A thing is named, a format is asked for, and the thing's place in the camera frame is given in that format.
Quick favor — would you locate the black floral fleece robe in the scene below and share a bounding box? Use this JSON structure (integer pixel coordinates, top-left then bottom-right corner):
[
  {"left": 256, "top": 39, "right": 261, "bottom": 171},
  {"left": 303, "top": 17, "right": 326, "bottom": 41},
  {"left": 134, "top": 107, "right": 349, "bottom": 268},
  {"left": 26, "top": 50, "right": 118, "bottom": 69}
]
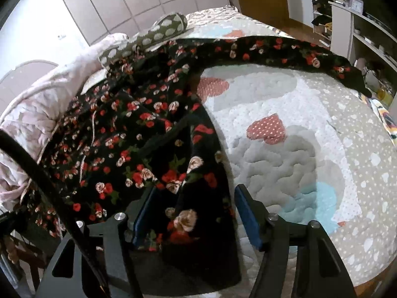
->
[{"left": 33, "top": 36, "right": 366, "bottom": 297}]

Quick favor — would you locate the patchwork heart quilt bedspread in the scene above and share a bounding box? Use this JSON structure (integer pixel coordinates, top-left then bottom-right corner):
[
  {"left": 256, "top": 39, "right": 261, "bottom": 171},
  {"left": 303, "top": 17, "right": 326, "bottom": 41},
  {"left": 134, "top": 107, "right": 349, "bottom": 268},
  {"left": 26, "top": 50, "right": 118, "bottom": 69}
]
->
[{"left": 80, "top": 4, "right": 397, "bottom": 298}]

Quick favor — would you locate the pink floral comforter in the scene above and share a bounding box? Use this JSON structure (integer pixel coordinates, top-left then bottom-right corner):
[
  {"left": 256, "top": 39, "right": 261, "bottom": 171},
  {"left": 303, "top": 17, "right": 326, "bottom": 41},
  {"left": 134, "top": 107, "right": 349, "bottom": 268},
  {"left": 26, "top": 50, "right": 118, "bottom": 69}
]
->
[{"left": 0, "top": 32, "right": 129, "bottom": 211}]

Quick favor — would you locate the pink headboard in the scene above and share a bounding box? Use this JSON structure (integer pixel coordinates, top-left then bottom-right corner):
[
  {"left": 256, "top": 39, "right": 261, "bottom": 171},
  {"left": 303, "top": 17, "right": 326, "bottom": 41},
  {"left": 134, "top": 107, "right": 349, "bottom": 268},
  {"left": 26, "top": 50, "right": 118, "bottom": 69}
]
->
[{"left": 0, "top": 60, "right": 57, "bottom": 113}]

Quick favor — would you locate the white shelf unit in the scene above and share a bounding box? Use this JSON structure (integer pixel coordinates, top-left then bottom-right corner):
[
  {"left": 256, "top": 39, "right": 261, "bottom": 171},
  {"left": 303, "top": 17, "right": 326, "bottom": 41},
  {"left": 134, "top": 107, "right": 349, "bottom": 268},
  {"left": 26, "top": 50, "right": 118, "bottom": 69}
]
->
[{"left": 330, "top": 2, "right": 396, "bottom": 108}]

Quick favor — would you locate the green hedgehog bolster pillow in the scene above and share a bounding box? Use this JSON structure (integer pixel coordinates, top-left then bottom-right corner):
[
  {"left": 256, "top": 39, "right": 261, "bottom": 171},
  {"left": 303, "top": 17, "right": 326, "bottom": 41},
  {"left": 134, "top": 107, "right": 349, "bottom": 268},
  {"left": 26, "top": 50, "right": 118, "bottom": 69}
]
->
[{"left": 99, "top": 12, "right": 188, "bottom": 69}]

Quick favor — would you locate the black cable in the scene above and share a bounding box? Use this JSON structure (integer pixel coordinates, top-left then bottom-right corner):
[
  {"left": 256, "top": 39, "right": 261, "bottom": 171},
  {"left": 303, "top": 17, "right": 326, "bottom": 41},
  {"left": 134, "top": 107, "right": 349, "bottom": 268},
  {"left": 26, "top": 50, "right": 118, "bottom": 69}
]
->
[{"left": 0, "top": 128, "right": 110, "bottom": 298}]

